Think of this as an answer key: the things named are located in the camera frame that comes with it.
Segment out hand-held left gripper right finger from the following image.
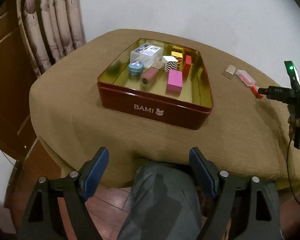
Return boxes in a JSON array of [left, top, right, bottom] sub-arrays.
[[189, 147, 283, 240]]

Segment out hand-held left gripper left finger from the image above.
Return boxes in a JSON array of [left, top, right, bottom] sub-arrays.
[[19, 147, 110, 240]]

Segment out orange tin with green label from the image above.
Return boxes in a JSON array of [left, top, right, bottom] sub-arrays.
[[250, 85, 264, 99]]

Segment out red rectangular box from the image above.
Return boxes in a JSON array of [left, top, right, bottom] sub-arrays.
[[182, 55, 192, 77]]

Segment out red tin box gold inside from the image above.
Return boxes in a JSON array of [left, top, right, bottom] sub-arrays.
[[97, 38, 214, 130]]

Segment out pink rectangular box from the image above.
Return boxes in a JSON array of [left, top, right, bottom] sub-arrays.
[[166, 70, 183, 95]]

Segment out white cube box zigzag sides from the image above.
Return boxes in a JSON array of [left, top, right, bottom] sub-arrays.
[[162, 56, 179, 72]]

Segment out rose box with gold cap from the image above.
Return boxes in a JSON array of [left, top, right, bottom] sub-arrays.
[[140, 67, 162, 90]]

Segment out small blue cartoon tin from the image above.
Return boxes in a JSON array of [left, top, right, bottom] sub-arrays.
[[128, 60, 144, 78]]

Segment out clear plastic box with label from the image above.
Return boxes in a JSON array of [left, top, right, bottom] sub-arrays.
[[130, 44, 165, 68]]

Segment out pink eraser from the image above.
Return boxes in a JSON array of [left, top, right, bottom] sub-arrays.
[[240, 72, 254, 85]]

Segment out clear plastic case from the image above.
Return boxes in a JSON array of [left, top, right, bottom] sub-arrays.
[[235, 69, 256, 87]]

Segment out gold rectangular box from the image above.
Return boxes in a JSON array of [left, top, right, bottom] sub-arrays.
[[224, 65, 237, 80]]

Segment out person's leg in grey trousers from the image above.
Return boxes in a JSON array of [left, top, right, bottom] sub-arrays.
[[116, 162, 205, 240]]

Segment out brown wooden door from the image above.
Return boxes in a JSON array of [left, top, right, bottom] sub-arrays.
[[0, 0, 40, 160]]

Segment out beige patterned curtain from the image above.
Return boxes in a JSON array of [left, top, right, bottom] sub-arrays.
[[16, 0, 87, 77]]

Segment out black cable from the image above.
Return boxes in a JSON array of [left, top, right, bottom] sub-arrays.
[[285, 124, 300, 209]]

